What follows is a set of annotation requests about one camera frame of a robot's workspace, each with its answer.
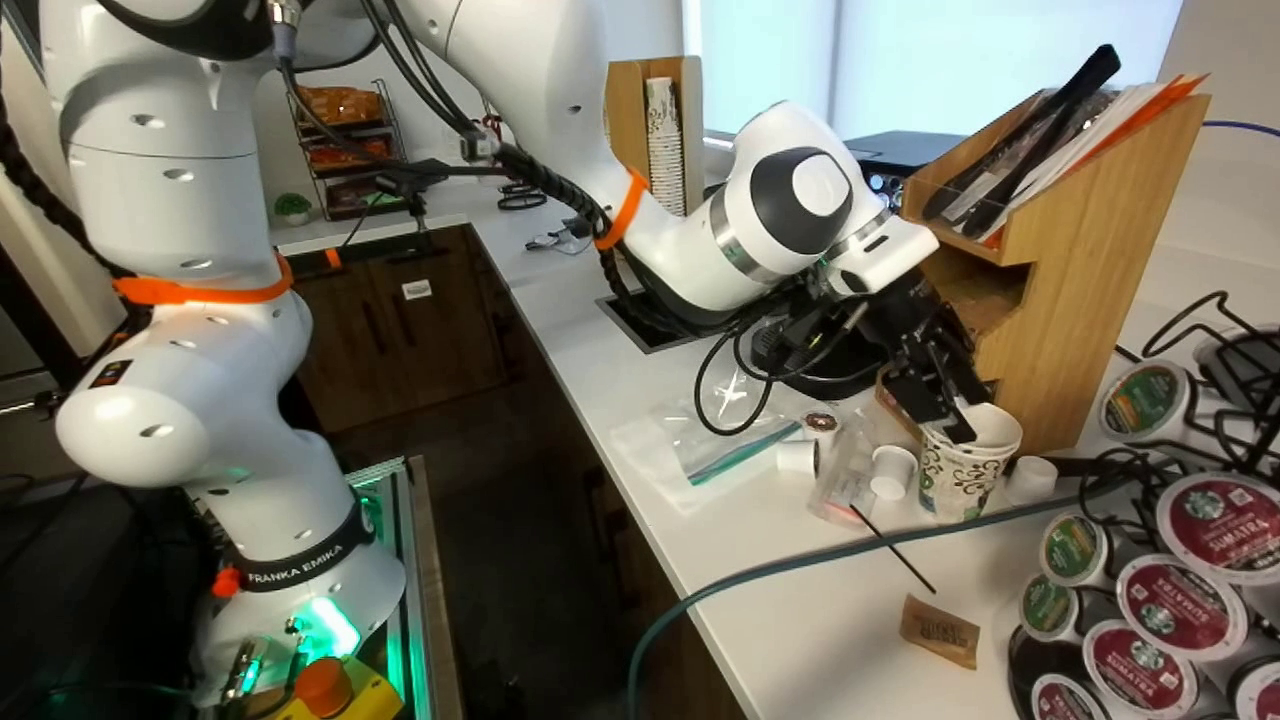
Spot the red lid coffee pod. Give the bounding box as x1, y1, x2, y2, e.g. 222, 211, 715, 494
1110, 554, 1252, 666
1026, 670, 1110, 720
1157, 470, 1280, 591
1233, 660, 1280, 720
1077, 618, 1201, 720

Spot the bright window pane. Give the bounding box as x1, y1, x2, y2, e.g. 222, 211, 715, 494
694, 0, 1189, 142

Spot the small white creamer cup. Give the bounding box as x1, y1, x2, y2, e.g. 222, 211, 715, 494
1011, 453, 1065, 504
866, 445, 923, 509
773, 435, 823, 485

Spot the stack of paper cups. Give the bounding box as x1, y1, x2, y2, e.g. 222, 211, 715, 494
642, 70, 689, 217

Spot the patterned paper coffee cup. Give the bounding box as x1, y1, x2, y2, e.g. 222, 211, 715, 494
915, 397, 1026, 524

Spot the grey green cable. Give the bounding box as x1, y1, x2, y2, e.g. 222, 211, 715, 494
621, 456, 1162, 720

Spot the black and silver coffeemaker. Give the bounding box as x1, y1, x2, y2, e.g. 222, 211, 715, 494
745, 127, 973, 404

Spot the snack display rack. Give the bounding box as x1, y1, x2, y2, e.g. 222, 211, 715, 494
293, 79, 405, 222

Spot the black utensils bundle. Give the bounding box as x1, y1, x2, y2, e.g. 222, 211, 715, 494
920, 38, 1123, 243

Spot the black stir stick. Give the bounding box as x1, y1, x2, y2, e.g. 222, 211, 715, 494
846, 499, 940, 598

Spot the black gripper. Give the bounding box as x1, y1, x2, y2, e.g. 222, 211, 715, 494
852, 277, 992, 453

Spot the robot stand with green light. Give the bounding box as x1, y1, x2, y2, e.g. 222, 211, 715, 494
183, 453, 463, 720

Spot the black wire pod carousel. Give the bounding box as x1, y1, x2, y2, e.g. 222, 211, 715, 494
995, 293, 1280, 720

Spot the small clutter pile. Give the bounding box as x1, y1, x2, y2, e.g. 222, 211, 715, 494
525, 211, 601, 256

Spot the black handheld device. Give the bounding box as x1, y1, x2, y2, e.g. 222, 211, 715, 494
370, 157, 456, 217

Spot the wooden cup dispenser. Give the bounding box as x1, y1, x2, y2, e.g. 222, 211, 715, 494
602, 51, 708, 220

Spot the brown sugar packet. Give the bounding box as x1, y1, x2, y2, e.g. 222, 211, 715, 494
895, 591, 985, 670

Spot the orange edged paper stack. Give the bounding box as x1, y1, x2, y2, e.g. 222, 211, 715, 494
985, 70, 1210, 217

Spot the clear plastic zip bag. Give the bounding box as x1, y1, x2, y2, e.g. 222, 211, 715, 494
613, 370, 810, 515

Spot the dark wooden counter cabinet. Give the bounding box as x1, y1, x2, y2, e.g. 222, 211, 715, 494
244, 220, 537, 435

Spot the clear plastic cup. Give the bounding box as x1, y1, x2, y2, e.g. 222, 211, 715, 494
809, 414, 885, 530

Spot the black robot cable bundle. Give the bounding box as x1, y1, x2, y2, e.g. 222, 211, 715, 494
265, 0, 864, 445

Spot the green lid coffee pod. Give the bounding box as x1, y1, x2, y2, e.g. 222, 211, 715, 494
1036, 512, 1110, 591
1095, 360, 1195, 445
1017, 573, 1082, 642

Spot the orange emergency stop button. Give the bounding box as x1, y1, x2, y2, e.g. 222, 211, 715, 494
270, 657, 405, 720

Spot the wooden condiment organizer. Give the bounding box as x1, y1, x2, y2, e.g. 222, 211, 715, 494
871, 70, 1217, 470

